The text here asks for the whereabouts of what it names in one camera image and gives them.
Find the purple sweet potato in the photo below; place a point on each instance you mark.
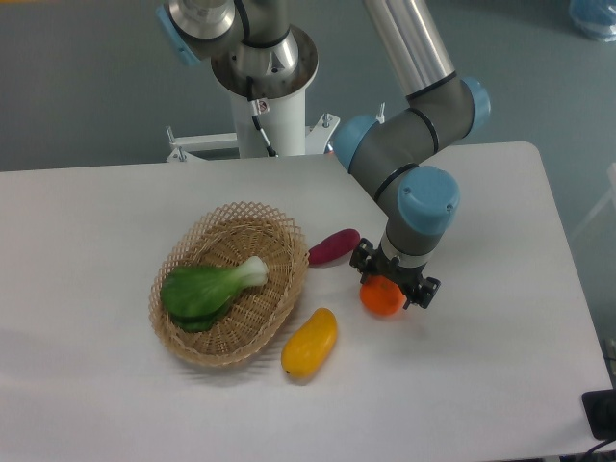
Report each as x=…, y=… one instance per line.
x=334, y=247

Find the black device at table edge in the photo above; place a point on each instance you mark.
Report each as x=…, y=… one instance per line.
x=599, y=407

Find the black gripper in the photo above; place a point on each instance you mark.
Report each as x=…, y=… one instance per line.
x=368, y=261

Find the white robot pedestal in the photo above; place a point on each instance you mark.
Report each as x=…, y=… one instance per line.
x=267, y=93

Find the woven bamboo basket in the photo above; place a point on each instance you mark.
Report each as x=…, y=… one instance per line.
x=226, y=237

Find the green bok choy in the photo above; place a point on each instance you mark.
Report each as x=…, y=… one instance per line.
x=197, y=297

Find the orange fruit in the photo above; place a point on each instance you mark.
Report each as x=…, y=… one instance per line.
x=380, y=296

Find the yellow mango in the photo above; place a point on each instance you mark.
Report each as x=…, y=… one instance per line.
x=307, y=349

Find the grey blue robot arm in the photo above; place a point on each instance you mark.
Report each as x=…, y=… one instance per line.
x=387, y=158

